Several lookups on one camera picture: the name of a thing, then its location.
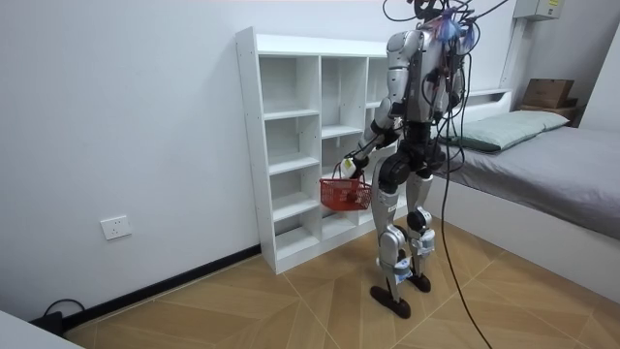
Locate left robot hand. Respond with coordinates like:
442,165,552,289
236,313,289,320
338,155,369,181

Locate red plastic basket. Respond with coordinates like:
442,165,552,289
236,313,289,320
319,162,374,213

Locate white open shelf unit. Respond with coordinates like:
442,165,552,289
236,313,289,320
234,26,414,275

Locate robot legs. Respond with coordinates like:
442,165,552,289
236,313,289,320
369,143,448,321

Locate robot body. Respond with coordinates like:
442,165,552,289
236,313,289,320
387,0,475,172

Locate pale green pillow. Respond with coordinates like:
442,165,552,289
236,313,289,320
446,110,571,155

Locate brown cardboard box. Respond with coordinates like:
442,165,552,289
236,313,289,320
521,78,575,110

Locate white desk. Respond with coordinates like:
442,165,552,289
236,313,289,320
0,309,84,349

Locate black floor cable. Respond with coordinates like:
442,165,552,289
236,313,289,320
438,51,494,349

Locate cable bundle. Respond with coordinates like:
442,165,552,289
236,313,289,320
381,0,511,31

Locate grey bed with white frame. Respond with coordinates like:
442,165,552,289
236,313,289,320
424,87,620,305

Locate white wall socket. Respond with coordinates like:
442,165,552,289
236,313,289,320
99,214,134,241

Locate grey wall electrical box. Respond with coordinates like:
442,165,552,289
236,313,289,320
511,0,567,22

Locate black power adapter with cable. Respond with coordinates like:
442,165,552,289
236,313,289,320
27,298,87,336

